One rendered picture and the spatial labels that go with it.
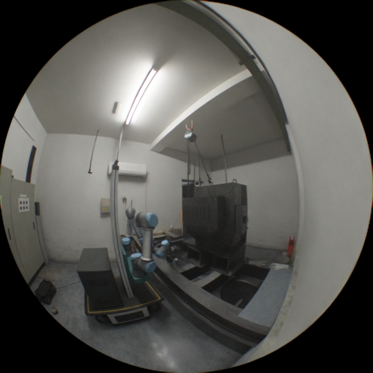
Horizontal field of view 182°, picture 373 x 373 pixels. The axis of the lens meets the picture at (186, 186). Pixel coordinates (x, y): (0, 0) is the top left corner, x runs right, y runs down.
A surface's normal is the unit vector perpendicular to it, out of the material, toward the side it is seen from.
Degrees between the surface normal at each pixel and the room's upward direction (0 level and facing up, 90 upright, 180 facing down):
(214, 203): 90
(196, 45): 180
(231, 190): 90
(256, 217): 90
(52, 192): 90
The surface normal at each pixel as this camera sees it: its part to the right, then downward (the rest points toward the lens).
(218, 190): -0.72, -0.06
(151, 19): 0.02, 0.99
